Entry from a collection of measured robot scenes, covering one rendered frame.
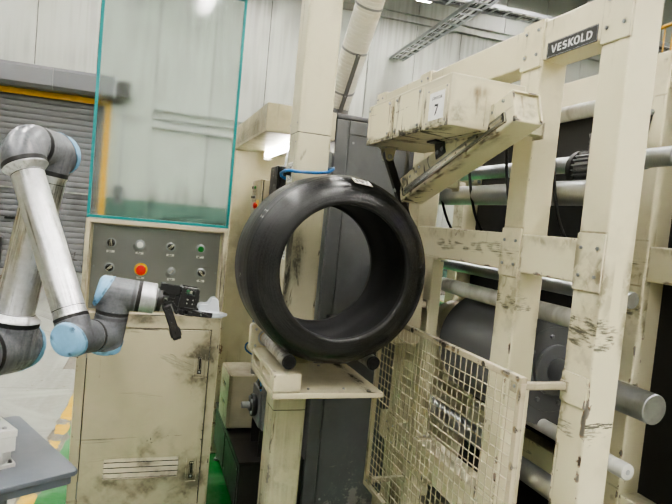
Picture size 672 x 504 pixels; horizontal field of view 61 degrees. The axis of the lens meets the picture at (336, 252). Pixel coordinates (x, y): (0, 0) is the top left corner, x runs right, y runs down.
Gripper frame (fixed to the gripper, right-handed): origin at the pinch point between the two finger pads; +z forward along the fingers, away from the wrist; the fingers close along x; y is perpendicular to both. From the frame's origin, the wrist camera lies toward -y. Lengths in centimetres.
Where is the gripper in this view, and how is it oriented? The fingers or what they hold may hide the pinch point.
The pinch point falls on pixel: (222, 316)
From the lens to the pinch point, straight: 179.7
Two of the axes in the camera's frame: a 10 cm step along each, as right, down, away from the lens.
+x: -3.2, -0.8, 9.4
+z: 9.2, 1.9, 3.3
